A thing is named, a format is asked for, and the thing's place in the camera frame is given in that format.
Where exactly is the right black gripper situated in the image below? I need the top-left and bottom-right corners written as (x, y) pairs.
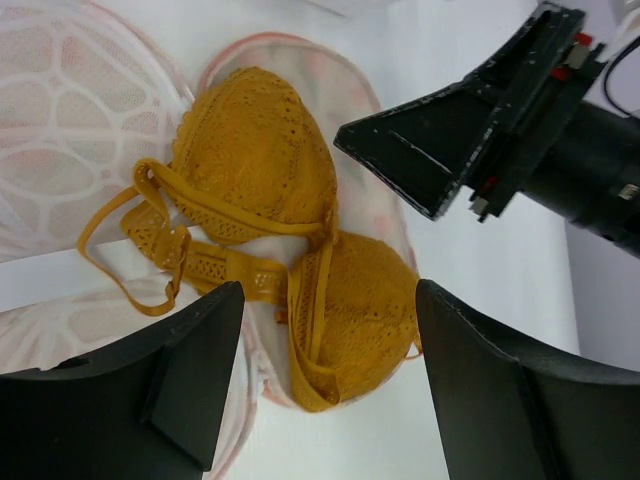
top-left (334, 2), bottom-right (639, 256)

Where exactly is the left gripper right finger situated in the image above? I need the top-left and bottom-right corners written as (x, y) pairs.
top-left (416, 280), bottom-right (639, 479)

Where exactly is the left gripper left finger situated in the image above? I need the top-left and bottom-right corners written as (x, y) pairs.
top-left (1, 282), bottom-right (245, 479)

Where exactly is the mustard yellow lace bra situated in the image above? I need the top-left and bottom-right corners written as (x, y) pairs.
top-left (77, 67), bottom-right (420, 413)

